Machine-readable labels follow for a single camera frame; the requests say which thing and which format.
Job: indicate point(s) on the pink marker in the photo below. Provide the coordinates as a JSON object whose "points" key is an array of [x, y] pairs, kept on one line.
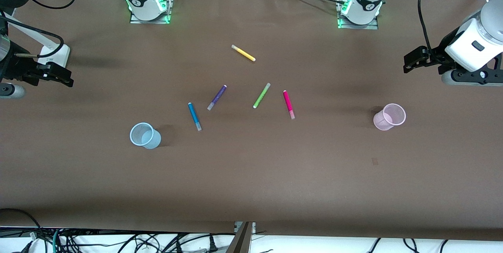
{"points": [[288, 103]]}

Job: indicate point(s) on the purple marker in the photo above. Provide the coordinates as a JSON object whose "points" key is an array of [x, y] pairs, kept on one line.
{"points": [[217, 96]]}

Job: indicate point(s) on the translucent blue cup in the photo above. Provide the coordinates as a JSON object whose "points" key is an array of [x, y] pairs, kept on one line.
{"points": [[143, 135]]}

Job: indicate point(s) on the translucent pink cup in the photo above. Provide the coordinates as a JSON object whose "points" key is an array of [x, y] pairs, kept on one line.
{"points": [[389, 116]]}

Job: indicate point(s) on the yellow marker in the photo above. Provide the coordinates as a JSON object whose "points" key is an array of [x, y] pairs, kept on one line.
{"points": [[243, 53]]}

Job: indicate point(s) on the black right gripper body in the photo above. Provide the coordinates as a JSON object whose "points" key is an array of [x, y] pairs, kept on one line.
{"points": [[16, 68]]}

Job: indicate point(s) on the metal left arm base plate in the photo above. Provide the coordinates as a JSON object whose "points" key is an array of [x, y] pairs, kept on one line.
{"points": [[375, 25]]}

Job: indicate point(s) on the brown table leg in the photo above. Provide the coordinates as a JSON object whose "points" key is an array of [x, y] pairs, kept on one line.
{"points": [[240, 239]]}

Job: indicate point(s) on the white desk lamp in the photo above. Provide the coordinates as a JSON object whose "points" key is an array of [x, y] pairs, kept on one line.
{"points": [[55, 54]]}

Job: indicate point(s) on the blue marker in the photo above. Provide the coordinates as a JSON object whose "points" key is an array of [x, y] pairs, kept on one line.
{"points": [[193, 114]]}

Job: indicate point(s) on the green marker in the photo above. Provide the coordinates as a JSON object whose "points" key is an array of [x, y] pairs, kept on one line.
{"points": [[261, 95]]}

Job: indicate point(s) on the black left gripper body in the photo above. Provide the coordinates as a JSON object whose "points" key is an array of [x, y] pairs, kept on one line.
{"points": [[439, 54]]}

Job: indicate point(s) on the brown table cover sheet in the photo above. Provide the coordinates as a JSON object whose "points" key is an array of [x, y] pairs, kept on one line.
{"points": [[251, 178]]}

